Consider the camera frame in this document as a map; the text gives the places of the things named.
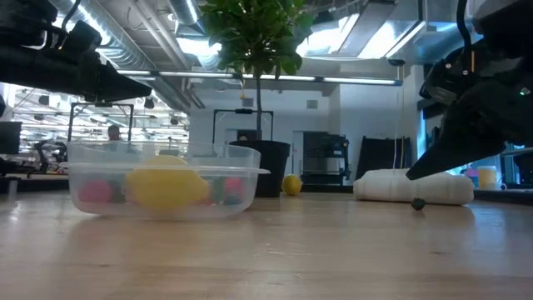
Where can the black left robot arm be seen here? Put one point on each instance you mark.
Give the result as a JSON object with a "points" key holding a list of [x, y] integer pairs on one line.
{"points": [[21, 66]]}

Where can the black background robot arm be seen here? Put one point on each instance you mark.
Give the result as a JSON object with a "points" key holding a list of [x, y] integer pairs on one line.
{"points": [[50, 154]]}

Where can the black ceiling spotlight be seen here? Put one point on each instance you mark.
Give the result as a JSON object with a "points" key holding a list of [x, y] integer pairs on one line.
{"points": [[149, 103]]}

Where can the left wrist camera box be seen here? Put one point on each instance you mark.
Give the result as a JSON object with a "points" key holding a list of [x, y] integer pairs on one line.
{"points": [[83, 35]]}

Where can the yellow cup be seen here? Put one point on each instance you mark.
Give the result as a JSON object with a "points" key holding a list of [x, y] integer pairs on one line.
{"points": [[487, 177]]}

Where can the small red berry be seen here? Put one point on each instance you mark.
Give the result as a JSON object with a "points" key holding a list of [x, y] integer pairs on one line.
{"points": [[234, 186]]}

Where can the smooth round silver duct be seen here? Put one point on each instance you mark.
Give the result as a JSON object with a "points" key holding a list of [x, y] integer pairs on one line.
{"points": [[185, 12]]}

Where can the black machine cabinet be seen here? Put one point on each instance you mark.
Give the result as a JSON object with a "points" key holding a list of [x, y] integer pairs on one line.
{"points": [[325, 154]]}

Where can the black monitor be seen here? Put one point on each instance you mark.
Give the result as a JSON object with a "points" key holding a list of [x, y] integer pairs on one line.
{"points": [[9, 137]]}

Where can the yellow toy lemon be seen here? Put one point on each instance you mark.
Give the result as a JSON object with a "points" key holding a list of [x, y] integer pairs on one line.
{"points": [[166, 187], [292, 185]]}

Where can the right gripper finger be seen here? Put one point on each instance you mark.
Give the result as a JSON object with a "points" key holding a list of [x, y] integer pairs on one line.
{"points": [[462, 141]]}

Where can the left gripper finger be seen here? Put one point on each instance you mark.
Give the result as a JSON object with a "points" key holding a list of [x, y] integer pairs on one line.
{"points": [[121, 94], [123, 81]]}

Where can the black metal gantry frame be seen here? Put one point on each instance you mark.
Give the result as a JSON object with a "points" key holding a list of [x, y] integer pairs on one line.
{"points": [[243, 111], [102, 104]]}

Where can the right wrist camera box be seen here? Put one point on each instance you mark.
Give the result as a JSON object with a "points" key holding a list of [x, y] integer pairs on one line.
{"points": [[445, 83]]}

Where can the black leaning panel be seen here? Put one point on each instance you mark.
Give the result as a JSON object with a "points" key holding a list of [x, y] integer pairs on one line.
{"points": [[381, 156]]}

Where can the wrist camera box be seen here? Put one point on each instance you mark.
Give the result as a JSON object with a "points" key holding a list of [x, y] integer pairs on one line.
{"points": [[445, 83], [83, 35]]}

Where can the clear plastic tupperware container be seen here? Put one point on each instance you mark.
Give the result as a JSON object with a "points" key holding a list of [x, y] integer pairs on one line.
{"points": [[75, 183]]}

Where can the folded checked white cloth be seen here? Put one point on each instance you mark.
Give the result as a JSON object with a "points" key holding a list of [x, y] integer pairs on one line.
{"points": [[387, 187]]}

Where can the person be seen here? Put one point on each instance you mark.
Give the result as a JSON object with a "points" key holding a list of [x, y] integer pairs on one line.
{"points": [[113, 132]]}

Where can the black ceiling dome camera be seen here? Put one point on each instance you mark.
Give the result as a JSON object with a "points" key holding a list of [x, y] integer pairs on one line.
{"points": [[396, 62]]}

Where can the green potted plant black pot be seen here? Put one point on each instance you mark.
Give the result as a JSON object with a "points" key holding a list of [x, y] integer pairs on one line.
{"points": [[275, 166]]}

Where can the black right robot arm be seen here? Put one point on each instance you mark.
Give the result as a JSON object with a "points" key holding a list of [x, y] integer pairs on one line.
{"points": [[508, 25]]}

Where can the grey wall vent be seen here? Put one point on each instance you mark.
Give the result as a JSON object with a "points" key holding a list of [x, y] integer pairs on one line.
{"points": [[312, 104], [247, 102]]}

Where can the pink toy raspberry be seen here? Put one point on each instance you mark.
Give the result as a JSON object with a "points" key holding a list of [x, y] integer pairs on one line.
{"points": [[96, 191]]}

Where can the ribbed silver ventilation duct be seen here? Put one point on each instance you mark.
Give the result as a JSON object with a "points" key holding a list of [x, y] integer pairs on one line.
{"points": [[121, 54]]}

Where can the rectangular silver ceiling duct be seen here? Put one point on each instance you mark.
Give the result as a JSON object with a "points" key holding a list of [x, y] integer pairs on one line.
{"points": [[408, 33]]}

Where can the pink blue box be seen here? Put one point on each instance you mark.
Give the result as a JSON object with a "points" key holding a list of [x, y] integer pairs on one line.
{"points": [[472, 178]]}

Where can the long ceiling light bar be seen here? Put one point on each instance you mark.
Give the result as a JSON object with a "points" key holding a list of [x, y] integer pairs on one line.
{"points": [[333, 79]]}

